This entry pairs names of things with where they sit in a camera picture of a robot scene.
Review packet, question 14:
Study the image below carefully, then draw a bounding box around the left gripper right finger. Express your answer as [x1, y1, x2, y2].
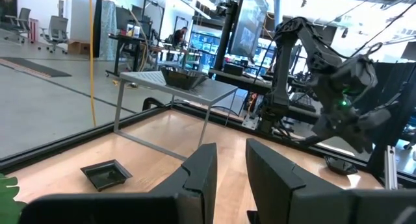
[246, 138, 416, 224]

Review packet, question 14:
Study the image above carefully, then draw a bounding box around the black monitor screen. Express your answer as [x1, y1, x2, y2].
[227, 0, 270, 60]

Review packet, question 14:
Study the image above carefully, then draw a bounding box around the white arm base bracket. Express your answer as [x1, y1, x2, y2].
[241, 114, 261, 131]

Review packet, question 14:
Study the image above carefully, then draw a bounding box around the dark grey desk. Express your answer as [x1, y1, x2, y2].
[209, 68, 321, 125]

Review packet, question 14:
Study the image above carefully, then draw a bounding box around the person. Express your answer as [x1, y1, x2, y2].
[173, 26, 189, 47]

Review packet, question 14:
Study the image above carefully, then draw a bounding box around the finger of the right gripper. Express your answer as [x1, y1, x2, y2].
[354, 102, 394, 153]
[305, 121, 357, 147]

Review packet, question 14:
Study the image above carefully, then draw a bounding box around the black office desk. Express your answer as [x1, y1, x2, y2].
[108, 33, 146, 78]

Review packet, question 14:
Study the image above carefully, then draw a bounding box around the black monitor stand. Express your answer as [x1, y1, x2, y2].
[213, 0, 241, 72]

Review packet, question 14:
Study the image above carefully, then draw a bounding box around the black floor mat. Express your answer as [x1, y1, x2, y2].
[0, 56, 73, 79]

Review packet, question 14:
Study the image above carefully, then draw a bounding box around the deep square black plate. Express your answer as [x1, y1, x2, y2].
[160, 66, 209, 91]

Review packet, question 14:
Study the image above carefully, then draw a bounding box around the grey perforated metal shelf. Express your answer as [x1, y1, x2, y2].
[112, 70, 239, 162]

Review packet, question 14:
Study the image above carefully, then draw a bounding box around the leaf-shaped black plate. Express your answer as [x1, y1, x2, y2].
[324, 155, 359, 177]

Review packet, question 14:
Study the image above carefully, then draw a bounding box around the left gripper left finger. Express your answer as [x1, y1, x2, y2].
[19, 142, 218, 224]

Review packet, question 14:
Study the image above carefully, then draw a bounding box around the green plant in white pot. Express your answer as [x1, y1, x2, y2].
[0, 173, 28, 224]

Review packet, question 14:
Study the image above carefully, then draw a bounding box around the cardboard box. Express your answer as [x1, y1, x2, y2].
[67, 40, 91, 55]

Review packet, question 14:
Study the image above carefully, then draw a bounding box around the grey patterned partition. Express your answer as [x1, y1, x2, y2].
[92, 0, 118, 61]

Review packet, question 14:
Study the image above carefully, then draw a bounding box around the grey office chair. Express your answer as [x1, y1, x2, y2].
[5, 7, 33, 45]
[37, 15, 70, 55]

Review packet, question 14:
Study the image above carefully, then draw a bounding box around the silver aluminium profile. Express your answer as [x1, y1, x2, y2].
[384, 145, 399, 190]

